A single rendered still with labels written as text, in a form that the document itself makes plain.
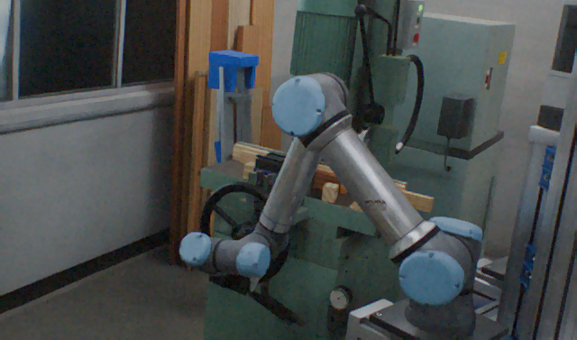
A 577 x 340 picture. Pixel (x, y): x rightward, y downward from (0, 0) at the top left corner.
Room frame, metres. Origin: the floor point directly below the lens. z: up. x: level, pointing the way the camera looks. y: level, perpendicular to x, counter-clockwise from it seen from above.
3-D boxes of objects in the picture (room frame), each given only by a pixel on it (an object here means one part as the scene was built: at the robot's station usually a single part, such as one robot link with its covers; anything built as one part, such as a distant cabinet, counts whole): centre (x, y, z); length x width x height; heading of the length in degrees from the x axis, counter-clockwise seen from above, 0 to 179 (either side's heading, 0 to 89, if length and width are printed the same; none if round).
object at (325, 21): (2.24, -0.06, 1.35); 0.18 x 0.18 x 0.31
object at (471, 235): (1.50, -0.37, 0.98); 0.13 x 0.12 x 0.14; 157
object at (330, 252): (2.34, -0.12, 0.76); 0.57 x 0.45 x 0.09; 152
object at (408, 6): (2.45, -0.34, 1.40); 0.10 x 0.06 x 0.16; 152
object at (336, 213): (2.13, -0.02, 0.87); 0.61 x 0.30 x 0.06; 62
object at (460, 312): (1.51, -0.37, 0.87); 0.15 x 0.15 x 0.10
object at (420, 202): (2.20, -0.14, 0.92); 0.65 x 0.02 x 0.04; 62
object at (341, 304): (1.93, -0.19, 0.65); 0.06 x 0.04 x 0.08; 62
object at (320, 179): (2.17, -0.07, 0.93); 0.20 x 0.02 x 0.05; 62
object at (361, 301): (1.99, -0.23, 0.58); 0.12 x 0.08 x 0.08; 152
